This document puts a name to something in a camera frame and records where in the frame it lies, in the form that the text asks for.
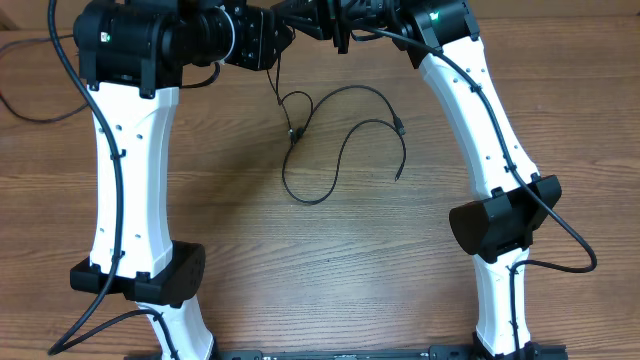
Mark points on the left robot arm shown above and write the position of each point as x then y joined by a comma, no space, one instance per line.
132,57

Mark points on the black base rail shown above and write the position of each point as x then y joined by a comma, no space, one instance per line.
435,352

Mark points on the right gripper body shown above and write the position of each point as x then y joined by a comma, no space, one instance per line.
341,15

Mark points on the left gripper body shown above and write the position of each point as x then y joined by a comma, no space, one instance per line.
253,42

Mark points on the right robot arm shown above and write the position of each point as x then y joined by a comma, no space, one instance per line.
511,198

